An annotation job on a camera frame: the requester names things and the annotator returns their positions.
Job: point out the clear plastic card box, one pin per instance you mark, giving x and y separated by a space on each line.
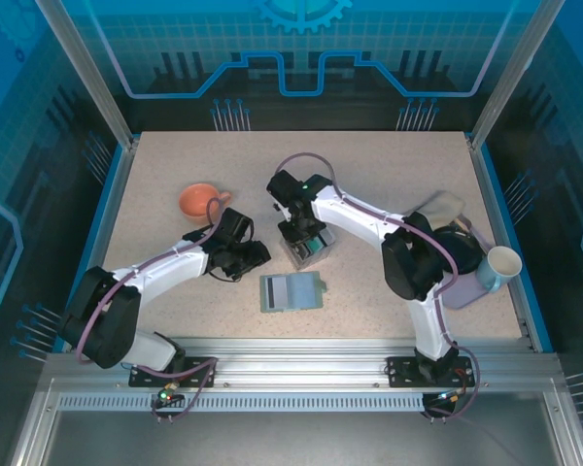
316 262

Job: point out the grey striped card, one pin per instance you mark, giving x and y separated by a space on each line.
329 238
277 292

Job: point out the green card holder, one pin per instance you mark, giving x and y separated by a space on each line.
303 291

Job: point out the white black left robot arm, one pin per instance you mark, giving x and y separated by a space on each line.
175 267

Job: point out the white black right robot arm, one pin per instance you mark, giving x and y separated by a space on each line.
350 213

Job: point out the teal card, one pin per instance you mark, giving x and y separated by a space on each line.
316 247

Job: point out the orange ceramic cup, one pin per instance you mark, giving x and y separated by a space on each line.
196 201

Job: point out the beige cloth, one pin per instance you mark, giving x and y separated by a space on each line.
442 206

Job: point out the small brown striped item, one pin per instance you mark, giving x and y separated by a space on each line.
465 223

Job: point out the small LED connector board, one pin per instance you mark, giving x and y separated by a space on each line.
449 397
167 394

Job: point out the white paper cup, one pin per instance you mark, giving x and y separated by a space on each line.
503 262

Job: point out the aluminium front rail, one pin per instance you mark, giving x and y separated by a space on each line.
296 359

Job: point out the aluminium side rail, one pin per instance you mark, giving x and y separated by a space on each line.
490 204
113 213

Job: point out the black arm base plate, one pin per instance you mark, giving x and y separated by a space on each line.
138 378
398 374

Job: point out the aluminium frame post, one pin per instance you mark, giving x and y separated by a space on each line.
90 73
515 73

